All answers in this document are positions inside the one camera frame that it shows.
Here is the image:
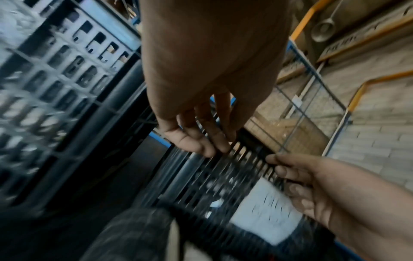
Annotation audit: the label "person's right hand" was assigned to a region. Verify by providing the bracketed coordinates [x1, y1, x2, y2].
[265, 153, 413, 261]

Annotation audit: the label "person's left hand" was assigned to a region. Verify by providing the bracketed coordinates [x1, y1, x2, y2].
[138, 0, 293, 158]

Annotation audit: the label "person's grey trousers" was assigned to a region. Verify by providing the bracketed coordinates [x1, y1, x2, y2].
[80, 207, 181, 261]

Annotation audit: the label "white handwritten paper label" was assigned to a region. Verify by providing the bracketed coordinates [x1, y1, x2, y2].
[230, 177, 304, 246]

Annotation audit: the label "grey metal scoop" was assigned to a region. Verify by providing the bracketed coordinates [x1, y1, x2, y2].
[310, 0, 345, 43]

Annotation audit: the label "orange metal frame bar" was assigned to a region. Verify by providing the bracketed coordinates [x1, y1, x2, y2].
[288, 0, 413, 63]
[345, 70, 413, 114]

